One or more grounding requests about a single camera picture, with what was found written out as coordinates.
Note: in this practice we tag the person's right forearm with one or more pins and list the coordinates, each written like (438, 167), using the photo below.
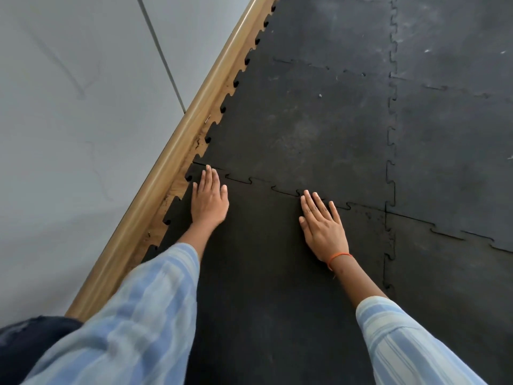
(405, 344)

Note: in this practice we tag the person's left forearm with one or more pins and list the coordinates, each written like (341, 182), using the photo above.
(140, 316)

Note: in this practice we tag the wooden skirting board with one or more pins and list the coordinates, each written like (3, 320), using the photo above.
(160, 176)

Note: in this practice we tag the person's left hand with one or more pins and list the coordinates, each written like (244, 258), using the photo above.
(210, 204)

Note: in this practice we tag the black interlocking mat tile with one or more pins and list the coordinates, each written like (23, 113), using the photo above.
(264, 276)

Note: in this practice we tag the person's right hand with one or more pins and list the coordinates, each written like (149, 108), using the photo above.
(324, 232)

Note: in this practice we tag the person's left leg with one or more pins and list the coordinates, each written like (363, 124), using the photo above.
(28, 344)

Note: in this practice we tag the group of black floor mats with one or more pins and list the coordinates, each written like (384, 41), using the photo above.
(441, 136)

